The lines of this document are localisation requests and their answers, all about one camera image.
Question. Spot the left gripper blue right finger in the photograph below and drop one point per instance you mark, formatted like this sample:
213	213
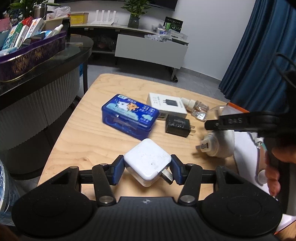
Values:
178	170

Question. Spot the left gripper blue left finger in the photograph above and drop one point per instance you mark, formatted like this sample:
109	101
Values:
117	169

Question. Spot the white cube charger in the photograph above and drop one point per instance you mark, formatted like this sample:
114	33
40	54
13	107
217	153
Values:
148	162

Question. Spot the white heater with liquid bottle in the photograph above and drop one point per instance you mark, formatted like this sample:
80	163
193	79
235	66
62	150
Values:
219	144

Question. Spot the brown tube white cap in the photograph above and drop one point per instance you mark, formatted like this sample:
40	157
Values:
261	165

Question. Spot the right hand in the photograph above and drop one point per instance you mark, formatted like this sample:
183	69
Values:
284	155

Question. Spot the orange white cardboard box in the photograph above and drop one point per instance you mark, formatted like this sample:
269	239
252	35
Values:
246	155

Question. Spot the blue curtain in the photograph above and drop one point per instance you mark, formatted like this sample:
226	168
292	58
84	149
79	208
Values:
252	80

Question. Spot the blue tin box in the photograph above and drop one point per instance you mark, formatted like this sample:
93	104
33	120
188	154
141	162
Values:
129	116

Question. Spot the clear repellent liquid bottle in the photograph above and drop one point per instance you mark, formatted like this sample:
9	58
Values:
196	108

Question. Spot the white charger packaging box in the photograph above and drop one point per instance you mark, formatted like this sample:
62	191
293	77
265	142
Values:
167	105

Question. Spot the round black glass table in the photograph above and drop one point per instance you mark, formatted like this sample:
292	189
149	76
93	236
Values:
35	108

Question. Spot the blue trash bin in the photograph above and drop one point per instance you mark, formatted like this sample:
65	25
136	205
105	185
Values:
9	194

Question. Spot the white tv cabinet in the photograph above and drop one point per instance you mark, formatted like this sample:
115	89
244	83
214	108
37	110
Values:
138	44

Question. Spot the purple oval tray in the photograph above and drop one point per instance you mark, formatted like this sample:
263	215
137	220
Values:
23	60

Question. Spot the black green display box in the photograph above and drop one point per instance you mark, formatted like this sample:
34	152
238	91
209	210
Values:
173	24

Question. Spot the white wifi router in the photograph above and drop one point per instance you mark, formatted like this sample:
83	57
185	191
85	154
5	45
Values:
104	18

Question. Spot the yellow box on cabinet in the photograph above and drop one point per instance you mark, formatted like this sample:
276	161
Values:
79	18

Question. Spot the potted plant on cabinet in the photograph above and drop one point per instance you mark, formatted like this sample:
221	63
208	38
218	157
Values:
136	8

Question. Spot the white plastic bag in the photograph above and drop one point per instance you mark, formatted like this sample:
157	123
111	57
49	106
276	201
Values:
59	12

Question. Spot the steel thermos cup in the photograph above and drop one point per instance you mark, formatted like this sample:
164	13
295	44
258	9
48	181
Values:
40	11

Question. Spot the potted plant on table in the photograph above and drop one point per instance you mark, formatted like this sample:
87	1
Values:
27	5

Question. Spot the black wall charger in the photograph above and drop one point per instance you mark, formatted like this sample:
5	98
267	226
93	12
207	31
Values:
178	126

